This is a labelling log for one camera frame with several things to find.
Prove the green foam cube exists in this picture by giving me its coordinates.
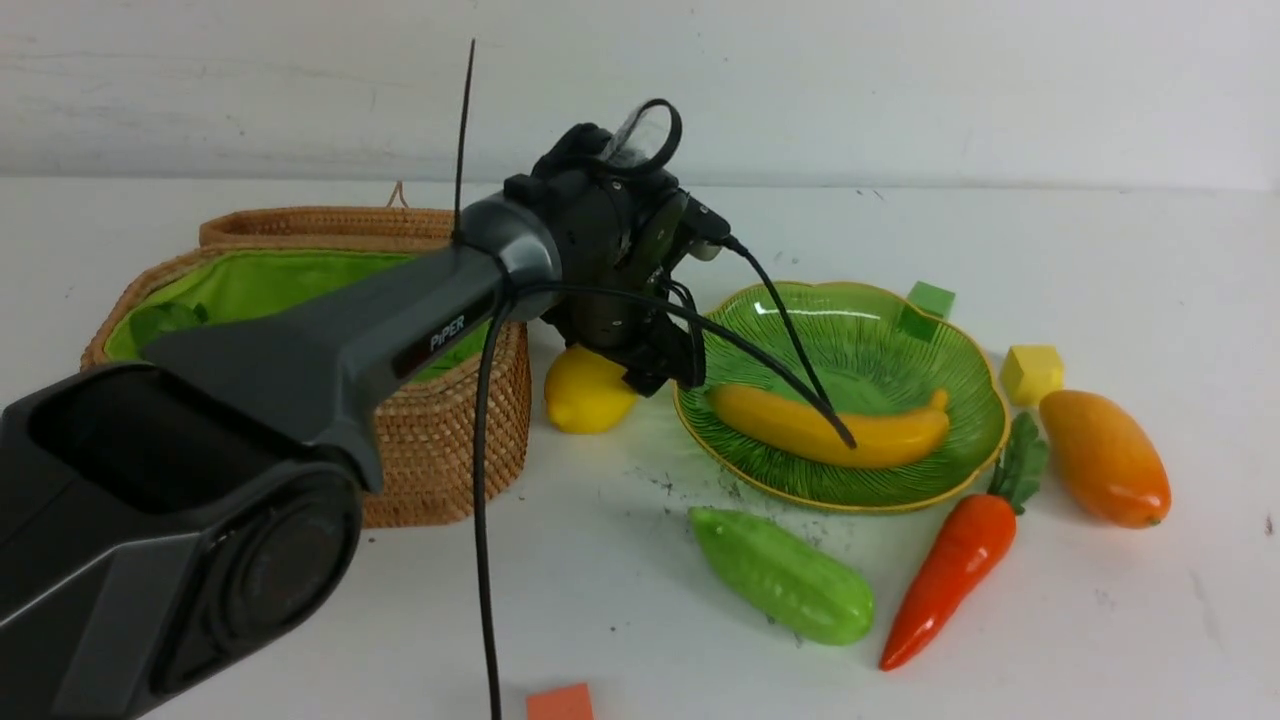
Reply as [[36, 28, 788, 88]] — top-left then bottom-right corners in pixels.
[[896, 281, 955, 343]]

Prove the yellow plastic banana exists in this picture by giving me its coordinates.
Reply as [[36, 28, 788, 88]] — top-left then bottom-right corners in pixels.
[[708, 384, 951, 469]]

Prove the yellow plastic lemon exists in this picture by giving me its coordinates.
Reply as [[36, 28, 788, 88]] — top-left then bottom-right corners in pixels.
[[543, 345, 639, 436]]

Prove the green leaf-shaped glass plate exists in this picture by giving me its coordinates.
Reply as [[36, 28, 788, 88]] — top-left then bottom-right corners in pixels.
[[675, 281, 1010, 512]]

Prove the orange yellow plastic mango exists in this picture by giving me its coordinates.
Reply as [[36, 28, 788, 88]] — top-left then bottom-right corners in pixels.
[[1038, 389, 1172, 529]]

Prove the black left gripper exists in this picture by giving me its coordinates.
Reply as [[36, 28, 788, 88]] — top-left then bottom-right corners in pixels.
[[503, 123, 705, 397]]

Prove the orange foam cube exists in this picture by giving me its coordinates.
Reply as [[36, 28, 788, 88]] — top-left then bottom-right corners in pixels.
[[526, 683, 595, 720]]

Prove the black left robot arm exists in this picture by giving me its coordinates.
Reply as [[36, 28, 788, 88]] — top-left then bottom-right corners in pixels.
[[3, 117, 700, 719]]

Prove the yellow foam cube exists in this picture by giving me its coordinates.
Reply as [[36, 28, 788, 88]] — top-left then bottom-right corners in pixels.
[[998, 345, 1065, 407]]

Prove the woven rattan basket lid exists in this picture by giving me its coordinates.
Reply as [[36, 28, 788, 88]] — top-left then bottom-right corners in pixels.
[[198, 183, 454, 254]]

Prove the woven rattan basket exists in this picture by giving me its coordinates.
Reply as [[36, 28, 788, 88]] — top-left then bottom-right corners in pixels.
[[81, 245, 532, 528]]

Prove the green plastic cucumber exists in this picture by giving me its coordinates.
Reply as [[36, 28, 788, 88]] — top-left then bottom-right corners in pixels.
[[687, 507, 876, 646]]

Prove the orange plastic carrot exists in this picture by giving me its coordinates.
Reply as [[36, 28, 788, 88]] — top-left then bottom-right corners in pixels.
[[879, 411, 1050, 673]]

